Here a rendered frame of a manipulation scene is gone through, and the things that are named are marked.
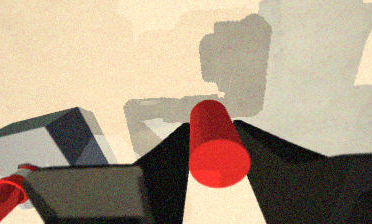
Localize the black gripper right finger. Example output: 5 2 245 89
233 120 372 224

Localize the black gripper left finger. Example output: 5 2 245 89
23 122 190 224

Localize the grey block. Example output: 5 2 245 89
0 107 109 179

